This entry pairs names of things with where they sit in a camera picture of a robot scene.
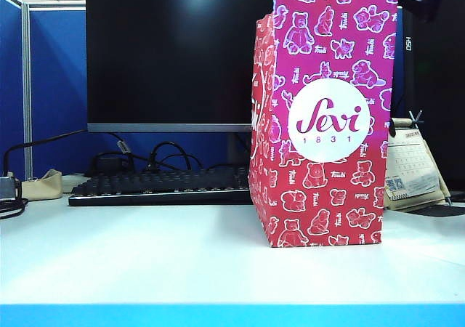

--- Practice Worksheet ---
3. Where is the red printed paper bag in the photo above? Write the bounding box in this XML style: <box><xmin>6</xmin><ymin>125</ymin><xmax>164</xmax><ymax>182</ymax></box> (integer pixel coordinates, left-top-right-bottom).
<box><xmin>248</xmin><ymin>0</ymin><xmax>400</xmax><ymax>249</ymax></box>

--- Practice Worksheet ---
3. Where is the black HSD monitor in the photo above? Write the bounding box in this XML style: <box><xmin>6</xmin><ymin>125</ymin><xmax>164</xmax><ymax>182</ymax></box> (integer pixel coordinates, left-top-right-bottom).
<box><xmin>395</xmin><ymin>0</ymin><xmax>465</xmax><ymax>193</ymax></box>

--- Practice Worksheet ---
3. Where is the beige canvas desk calendar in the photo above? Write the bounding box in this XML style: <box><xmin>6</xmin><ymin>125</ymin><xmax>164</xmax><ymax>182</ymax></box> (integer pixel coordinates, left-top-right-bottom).
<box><xmin>384</xmin><ymin>109</ymin><xmax>453</xmax><ymax>211</ymax></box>

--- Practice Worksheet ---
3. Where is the black desk mat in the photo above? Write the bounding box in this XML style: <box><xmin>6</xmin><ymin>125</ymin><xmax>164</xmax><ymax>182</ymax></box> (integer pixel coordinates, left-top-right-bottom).
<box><xmin>410</xmin><ymin>203</ymin><xmax>465</xmax><ymax>219</ymax></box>

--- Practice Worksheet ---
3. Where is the black monitor stand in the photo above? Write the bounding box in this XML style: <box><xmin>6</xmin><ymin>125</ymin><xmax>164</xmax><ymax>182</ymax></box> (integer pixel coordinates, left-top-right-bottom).
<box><xmin>227</xmin><ymin>132</ymin><xmax>252</xmax><ymax>169</ymax></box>

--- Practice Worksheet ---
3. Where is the large black computer monitor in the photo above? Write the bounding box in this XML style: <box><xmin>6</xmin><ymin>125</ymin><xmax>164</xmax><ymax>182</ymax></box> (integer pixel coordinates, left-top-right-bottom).
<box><xmin>86</xmin><ymin>0</ymin><xmax>275</xmax><ymax>134</ymax></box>

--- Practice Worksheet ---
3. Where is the black keyboard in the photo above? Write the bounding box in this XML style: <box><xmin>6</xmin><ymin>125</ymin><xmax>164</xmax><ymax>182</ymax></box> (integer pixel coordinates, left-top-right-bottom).
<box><xmin>68</xmin><ymin>166</ymin><xmax>252</xmax><ymax>207</ymax></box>

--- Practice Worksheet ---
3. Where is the black power adapter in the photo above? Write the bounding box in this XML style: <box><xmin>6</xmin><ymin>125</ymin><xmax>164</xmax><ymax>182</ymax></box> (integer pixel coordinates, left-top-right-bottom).
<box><xmin>94</xmin><ymin>151</ymin><xmax>130</xmax><ymax>175</ymax></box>

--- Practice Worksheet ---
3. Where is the blue office partition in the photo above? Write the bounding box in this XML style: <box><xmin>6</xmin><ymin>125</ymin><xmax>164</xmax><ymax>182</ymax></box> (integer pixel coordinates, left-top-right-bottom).
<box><xmin>0</xmin><ymin>0</ymin><xmax>90</xmax><ymax>181</ymax></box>

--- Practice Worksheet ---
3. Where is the beige cloth pouch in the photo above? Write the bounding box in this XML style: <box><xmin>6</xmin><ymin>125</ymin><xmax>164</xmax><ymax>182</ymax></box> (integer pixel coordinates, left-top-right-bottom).
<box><xmin>21</xmin><ymin>169</ymin><xmax>65</xmax><ymax>201</ymax></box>

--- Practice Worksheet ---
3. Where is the grey metal box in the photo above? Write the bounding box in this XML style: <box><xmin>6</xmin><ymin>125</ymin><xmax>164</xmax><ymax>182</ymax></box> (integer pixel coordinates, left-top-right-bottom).
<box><xmin>0</xmin><ymin>176</ymin><xmax>19</xmax><ymax>201</ymax></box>

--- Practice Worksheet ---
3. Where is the black looped cable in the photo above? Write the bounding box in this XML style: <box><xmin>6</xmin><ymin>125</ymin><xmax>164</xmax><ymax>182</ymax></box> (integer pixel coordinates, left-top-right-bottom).
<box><xmin>143</xmin><ymin>140</ymin><xmax>233</xmax><ymax>174</ymax></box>

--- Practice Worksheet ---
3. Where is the black cable with ferrite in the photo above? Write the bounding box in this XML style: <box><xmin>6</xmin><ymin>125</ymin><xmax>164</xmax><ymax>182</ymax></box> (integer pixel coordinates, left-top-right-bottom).
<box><xmin>108</xmin><ymin>132</ymin><xmax>132</xmax><ymax>157</ymax></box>

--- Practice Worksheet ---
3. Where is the thick black cable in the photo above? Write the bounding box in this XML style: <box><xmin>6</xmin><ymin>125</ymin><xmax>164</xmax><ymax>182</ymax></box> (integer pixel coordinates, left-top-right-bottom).
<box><xmin>3</xmin><ymin>129</ymin><xmax>90</xmax><ymax>177</ymax></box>

